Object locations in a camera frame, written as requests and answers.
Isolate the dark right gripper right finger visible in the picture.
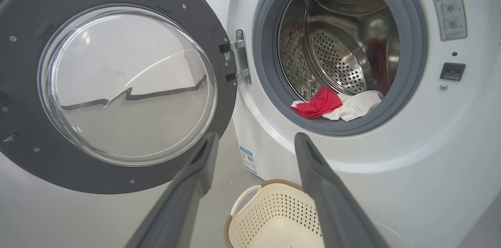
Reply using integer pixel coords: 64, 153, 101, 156
294, 133, 388, 248

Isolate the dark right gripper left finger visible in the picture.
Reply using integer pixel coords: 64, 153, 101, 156
125, 132, 220, 248

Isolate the white cloth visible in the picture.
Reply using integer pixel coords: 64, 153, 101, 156
290, 87, 384, 122

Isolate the black round washer door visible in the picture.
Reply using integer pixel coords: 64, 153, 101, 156
0, 0, 238, 195

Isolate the cream basket with brown rim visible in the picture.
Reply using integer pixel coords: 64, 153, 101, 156
224, 179, 325, 248

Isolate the white front-load washing machine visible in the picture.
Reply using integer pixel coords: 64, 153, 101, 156
172, 0, 501, 248

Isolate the stainless steel washer drum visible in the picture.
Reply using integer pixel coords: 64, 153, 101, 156
278, 0, 400, 102

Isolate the grey rubber door gasket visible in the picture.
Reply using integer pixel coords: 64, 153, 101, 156
252, 0, 428, 137

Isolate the metal door hinge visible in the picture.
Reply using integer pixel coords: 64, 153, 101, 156
219, 29, 252, 84

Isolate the round white filter cover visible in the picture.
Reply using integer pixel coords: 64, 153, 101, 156
372, 221, 409, 248

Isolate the blue energy label sticker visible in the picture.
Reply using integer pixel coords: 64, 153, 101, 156
240, 146, 258, 175

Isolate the grey warning label sticker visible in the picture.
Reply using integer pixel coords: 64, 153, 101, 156
426, 0, 468, 41

